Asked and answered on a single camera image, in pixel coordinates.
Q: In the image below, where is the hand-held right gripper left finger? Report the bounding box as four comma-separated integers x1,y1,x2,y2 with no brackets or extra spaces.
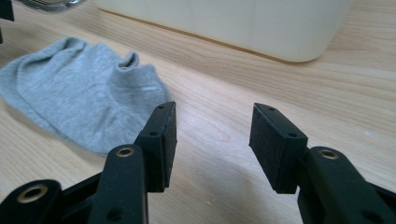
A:
88,101,177,224

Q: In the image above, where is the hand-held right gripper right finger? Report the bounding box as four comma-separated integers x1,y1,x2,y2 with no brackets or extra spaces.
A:
248,103,396,224

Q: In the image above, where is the light grey sock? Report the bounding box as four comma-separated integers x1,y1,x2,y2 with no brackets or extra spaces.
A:
0,36,172,156

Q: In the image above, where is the white divided storage box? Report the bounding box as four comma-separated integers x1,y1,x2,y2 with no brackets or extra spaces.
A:
92,0,356,63

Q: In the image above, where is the clear plastic box lid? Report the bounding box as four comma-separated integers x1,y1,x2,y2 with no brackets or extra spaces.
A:
13,0,87,13

